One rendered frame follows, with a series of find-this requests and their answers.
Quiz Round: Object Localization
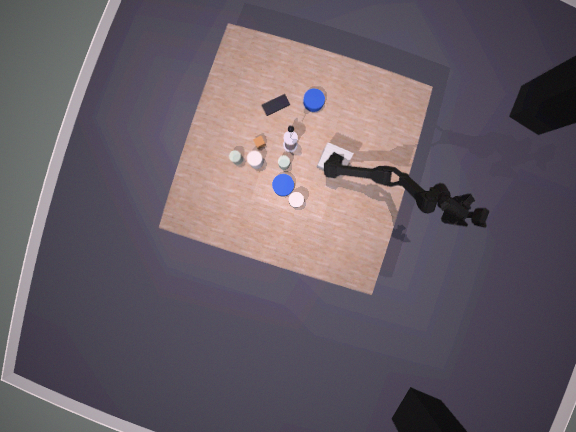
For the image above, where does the blue disc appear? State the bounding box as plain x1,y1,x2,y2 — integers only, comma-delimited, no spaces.
272,174,294,196
304,88,325,112

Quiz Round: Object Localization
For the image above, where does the glass french press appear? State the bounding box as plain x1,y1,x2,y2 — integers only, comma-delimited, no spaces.
283,125,298,152

